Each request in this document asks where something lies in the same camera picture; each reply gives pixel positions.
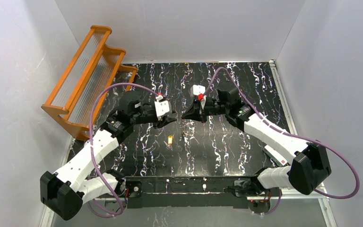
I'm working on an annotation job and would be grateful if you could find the yellow tagged key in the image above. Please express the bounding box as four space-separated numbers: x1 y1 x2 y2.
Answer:
165 135 173 149

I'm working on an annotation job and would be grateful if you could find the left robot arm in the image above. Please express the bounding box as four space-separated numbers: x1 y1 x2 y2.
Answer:
40 91 176 220

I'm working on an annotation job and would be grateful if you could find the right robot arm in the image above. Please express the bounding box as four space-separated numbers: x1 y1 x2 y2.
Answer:
182 85 331 195

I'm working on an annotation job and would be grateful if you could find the orange wooden rack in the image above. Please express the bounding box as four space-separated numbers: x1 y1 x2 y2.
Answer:
41 25 137 140

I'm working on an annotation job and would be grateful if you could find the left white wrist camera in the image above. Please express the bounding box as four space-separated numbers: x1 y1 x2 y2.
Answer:
154 93 173 121

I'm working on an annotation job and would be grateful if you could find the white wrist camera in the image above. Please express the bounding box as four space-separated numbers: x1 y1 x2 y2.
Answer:
154 93 173 121
189 85 206 101

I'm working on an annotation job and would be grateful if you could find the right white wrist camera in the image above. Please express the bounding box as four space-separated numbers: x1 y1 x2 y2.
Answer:
189 85 206 101

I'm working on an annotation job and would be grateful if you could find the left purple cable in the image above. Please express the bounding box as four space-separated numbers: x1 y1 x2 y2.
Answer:
87 82 164 218

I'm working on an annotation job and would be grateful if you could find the purple cable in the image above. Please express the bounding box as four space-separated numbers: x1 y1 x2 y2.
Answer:
87 82 164 218
201 66 361 216

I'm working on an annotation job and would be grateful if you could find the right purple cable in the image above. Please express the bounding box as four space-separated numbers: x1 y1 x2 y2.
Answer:
201 66 361 216

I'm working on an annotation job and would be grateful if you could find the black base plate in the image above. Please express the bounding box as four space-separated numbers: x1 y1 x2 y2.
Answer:
121 176 275 213

